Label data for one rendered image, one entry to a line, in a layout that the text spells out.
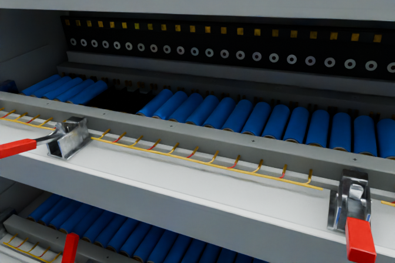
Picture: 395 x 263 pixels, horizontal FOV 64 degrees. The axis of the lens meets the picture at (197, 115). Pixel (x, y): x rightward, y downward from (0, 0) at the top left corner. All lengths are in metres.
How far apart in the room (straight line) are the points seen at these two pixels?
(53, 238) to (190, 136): 0.26
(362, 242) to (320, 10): 0.15
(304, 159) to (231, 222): 0.08
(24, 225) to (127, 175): 0.26
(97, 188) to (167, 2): 0.18
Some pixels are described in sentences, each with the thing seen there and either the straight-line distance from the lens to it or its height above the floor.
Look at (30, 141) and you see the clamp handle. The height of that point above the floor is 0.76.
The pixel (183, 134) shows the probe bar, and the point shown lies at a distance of 0.30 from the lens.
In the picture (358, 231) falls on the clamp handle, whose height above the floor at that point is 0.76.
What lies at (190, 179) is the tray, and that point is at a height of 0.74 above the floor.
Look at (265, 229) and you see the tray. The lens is 0.26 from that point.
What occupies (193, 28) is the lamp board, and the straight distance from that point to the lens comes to 0.41.
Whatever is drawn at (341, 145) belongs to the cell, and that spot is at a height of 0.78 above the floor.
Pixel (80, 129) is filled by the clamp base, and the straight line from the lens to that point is 0.35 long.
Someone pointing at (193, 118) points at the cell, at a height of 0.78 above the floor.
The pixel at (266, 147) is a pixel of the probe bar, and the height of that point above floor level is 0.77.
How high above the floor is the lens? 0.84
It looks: 9 degrees down
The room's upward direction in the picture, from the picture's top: 5 degrees clockwise
